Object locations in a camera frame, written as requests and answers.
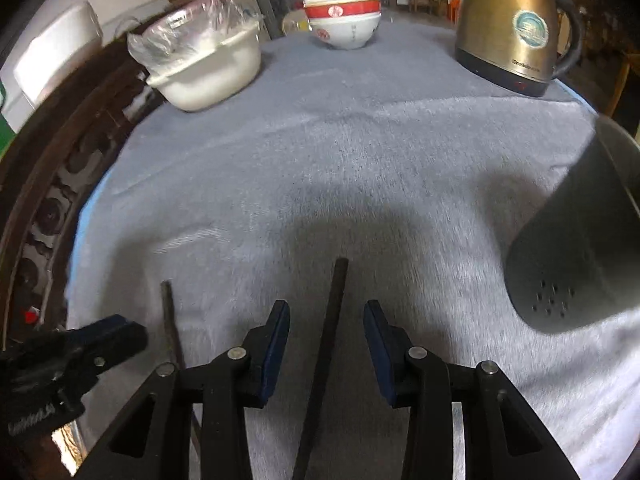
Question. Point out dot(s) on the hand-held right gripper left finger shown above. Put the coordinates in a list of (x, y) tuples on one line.
[(274, 350)]

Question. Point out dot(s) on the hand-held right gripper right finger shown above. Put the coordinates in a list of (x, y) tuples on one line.
[(377, 355)]

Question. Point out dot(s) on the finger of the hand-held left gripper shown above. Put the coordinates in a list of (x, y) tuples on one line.
[(117, 332)]

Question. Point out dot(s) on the dark wooden chopstick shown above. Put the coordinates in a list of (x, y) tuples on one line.
[(327, 340), (170, 320)]

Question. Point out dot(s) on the grey metal utensil holder cup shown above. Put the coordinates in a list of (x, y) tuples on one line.
[(575, 240)]

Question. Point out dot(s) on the blue underlay cloth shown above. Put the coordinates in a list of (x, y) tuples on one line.
[(80, 230)]

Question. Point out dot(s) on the carved wooden chair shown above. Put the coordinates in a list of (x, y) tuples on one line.
[(50, 185)]

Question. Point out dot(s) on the grey table cloth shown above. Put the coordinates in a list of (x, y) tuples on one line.
[(325, 160)]

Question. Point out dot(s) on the white pot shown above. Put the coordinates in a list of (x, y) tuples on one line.
[(210, 82)]

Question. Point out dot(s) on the white rice cooker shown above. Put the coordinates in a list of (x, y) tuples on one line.
[(55, 50)]

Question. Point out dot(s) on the clear plastic bag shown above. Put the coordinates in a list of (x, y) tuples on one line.
[(185, 35)]

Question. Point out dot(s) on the white bowl with red emblem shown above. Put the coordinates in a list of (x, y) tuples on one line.
[(345, 32)]

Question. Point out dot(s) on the red banded bowl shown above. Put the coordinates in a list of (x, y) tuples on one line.
[(345, 10)]

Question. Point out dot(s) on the gold electric kettle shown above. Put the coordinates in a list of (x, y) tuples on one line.
[(500, 25)]

